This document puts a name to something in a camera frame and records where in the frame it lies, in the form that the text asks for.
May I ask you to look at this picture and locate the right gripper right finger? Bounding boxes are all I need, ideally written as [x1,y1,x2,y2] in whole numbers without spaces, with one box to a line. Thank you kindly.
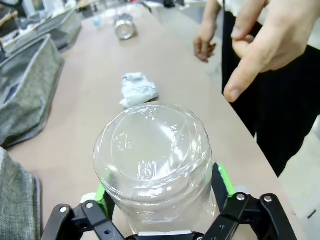
[207,162,298,240]

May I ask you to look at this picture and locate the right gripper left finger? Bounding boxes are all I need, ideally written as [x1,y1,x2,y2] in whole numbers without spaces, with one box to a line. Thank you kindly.
[44,180,126,240]

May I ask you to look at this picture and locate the clear plastic cup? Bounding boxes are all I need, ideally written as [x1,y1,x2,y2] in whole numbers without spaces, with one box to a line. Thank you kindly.
[92,101,218,235]

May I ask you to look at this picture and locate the white paper wad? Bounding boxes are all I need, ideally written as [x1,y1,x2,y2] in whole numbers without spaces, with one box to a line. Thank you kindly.
[119,71,160,109]

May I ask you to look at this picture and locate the crushed black soda can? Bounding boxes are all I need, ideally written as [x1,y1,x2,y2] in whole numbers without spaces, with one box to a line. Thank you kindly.
[114,13,139,41]

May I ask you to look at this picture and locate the person's right forearm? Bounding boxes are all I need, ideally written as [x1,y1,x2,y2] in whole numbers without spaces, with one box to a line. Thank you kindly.
[199,0,223,35]

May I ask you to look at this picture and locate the person's right hand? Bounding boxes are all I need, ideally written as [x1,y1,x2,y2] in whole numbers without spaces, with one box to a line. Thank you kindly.
[193,23,217,63]

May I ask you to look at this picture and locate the person's left hand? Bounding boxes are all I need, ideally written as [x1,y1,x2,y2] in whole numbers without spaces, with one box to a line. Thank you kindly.
[223,0,320,104]

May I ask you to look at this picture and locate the grey fabric basket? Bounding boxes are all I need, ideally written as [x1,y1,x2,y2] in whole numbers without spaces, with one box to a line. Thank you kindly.
[31,7,83,53]
[0,34,66,149]
[0,146,43,240]

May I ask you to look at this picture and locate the person's black trousers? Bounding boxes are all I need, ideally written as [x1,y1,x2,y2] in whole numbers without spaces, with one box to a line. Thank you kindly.
[221,9,320,178]

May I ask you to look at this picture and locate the plastic bottle pink label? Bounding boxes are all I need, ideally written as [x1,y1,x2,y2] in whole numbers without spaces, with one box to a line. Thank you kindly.
[92,8,121,31]

